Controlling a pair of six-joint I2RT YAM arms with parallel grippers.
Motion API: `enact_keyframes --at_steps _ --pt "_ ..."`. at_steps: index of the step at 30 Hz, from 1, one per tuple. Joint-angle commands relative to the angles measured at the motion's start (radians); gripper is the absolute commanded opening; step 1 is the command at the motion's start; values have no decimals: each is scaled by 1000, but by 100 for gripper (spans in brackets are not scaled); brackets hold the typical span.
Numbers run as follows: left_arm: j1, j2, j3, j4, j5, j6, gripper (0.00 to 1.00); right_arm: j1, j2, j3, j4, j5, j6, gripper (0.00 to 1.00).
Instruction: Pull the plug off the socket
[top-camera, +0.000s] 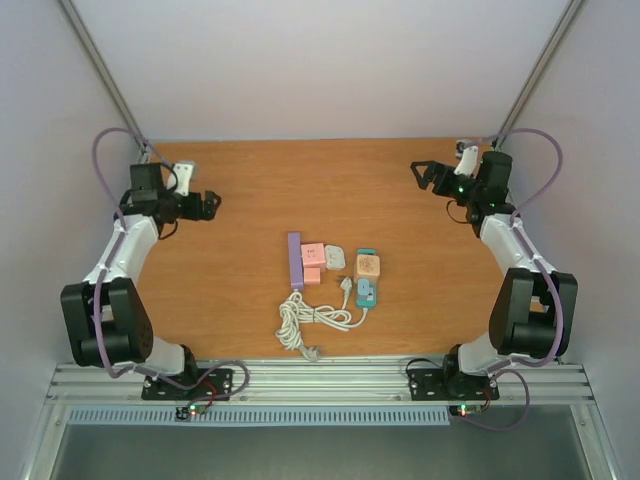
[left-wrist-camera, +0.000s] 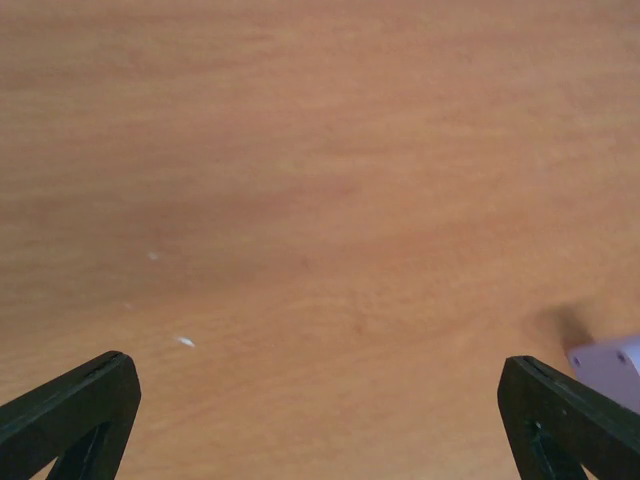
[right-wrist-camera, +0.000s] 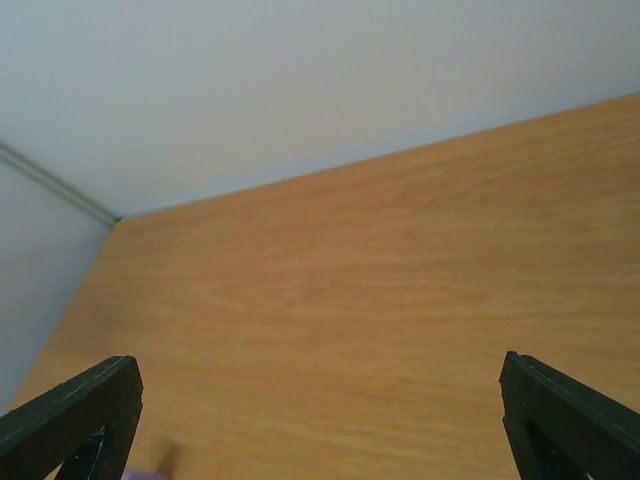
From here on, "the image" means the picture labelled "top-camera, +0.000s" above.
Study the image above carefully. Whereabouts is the purple power strip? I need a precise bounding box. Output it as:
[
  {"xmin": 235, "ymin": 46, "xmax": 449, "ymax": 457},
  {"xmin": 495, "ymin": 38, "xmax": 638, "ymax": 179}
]
[{"xmin": 287, "ymin": 232, "xmax": 304, "ymax": 291}]

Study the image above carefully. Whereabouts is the white plug adapter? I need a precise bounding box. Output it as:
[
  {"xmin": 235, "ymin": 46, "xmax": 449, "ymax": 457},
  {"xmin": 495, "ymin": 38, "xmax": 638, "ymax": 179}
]
[{"xmin": 324, "ymin": 244, "xmax": 347, "ymax": 271}]

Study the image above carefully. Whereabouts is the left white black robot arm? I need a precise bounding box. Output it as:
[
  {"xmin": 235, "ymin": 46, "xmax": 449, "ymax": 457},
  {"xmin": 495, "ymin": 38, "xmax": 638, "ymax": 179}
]
[{"xmin": 60, "ymin": 161, "xmax": 221, "ymax": 398}]

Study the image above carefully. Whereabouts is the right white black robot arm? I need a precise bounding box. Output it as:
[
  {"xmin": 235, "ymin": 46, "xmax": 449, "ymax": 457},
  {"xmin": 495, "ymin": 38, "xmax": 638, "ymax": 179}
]
[{"xmin": 406, "ymin": 147, "xmax": 578, "ymax": 401}]

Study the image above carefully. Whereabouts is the wooden cube plug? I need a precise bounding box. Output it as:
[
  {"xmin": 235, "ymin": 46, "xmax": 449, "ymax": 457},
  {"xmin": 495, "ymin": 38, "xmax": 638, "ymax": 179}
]
[{"xmin": 354, "ymin": 253, "xmax": 381, "ymax": 284}]

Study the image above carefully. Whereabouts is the large pink cube plug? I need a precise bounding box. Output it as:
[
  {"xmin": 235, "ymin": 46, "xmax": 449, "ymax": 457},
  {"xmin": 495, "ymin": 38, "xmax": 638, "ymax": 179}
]
[{"xmin": 301, "ymin": 243, "xmax": 326, "ymax": 273}]

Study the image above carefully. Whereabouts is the small blue plug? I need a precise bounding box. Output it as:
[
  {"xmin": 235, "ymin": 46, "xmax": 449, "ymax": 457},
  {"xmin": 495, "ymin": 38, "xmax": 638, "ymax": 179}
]
[{"xmin": 357, "ymin": 278, "xmax": 374, "ymax": 298}]

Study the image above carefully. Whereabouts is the small pink plug adapter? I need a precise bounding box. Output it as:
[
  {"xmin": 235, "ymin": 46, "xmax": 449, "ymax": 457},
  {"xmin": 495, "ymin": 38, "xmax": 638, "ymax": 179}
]
[{"xmin": 303, "ymin": 267, "xmax": 322, "ymax": 286}]

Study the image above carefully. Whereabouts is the teal power strip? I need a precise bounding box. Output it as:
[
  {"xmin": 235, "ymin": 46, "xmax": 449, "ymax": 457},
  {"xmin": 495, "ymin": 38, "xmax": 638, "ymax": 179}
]
[{"xmin": 353, "ymin": 248, "xmax": 381, "ymax": 309}]

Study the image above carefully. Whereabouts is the left small circuit board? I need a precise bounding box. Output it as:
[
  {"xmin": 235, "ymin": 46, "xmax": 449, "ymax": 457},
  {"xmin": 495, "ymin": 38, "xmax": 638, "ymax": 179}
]
[{"xmin": 174, "ymin": 405, "xmax": 208, "ymax": 422}]

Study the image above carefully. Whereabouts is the small circuit board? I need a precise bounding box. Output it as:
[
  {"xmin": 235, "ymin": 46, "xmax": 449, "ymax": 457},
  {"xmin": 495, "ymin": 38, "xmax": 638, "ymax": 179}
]
[
  {"xmin": 449, "ymin": 403, "xmax": 487, "ymax": 418},
  {"xmin": 174, "ymin": 405, "xmax": 208, "ymax": 422}
]

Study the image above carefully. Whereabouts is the right small circuit board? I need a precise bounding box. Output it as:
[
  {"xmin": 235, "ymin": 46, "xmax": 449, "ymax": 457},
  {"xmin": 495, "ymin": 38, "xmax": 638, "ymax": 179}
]
[{"xmin": 449, "ymin": 403, "xmax": 487, "ymax": 418}]

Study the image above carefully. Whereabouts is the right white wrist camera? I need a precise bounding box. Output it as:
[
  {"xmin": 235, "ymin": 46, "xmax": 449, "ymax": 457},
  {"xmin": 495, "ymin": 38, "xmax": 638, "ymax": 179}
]
[{"xmin": 454, "ymin": 140, "xmax": 479, "ymax": 177}]

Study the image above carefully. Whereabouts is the white coiled strip cable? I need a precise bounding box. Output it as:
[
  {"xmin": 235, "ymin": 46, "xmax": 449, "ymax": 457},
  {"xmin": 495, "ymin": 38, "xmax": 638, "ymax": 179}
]
[{"xmin": 274, "ymin": 288, "xmax": 326, "ymax": 363}]

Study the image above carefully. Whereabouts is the white coiled teal-strip cable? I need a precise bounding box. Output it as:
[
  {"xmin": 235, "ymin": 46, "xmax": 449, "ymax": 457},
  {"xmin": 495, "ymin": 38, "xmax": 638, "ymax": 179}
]
[{"xmin": 299, "ymin": 277, "xmax": 372, "ymax": 333}]

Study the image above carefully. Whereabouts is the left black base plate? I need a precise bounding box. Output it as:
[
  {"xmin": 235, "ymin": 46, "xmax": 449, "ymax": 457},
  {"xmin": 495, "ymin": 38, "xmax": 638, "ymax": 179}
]
[{"xmin": 141, "ymin": 368, "xmax": 234, "ymax": 402}]

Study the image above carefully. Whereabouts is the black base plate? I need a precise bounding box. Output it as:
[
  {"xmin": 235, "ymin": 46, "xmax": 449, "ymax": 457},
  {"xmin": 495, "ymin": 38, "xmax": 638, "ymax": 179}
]
[
  {"xmin": 141, "ymin": 368, "xmax": 234, "ymax": 402},
  {"xmin": 409, "ymin": 368, "xmax": 500, "ymax": 402}
]

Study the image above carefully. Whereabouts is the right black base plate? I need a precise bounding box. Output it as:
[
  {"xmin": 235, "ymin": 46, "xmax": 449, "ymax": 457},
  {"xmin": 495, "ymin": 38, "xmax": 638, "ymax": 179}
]
[{"xmin": 409, "ymin": 368, "xmax": 500, "ymax": 402}]

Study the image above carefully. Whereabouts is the aluminium front rail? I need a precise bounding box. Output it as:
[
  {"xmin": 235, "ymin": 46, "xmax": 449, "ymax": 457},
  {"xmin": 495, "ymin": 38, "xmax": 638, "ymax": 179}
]
[{"xmin": 45, "ymin": 356, "xmax": 595, "ymax": 406}]

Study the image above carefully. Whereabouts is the blue slotted cable duct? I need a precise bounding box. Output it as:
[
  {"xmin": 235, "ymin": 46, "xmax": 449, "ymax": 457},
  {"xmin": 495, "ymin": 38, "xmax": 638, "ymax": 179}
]
[{"xmin": 68, "ymin": 405, "xmax": 450, "ymax": 428}]

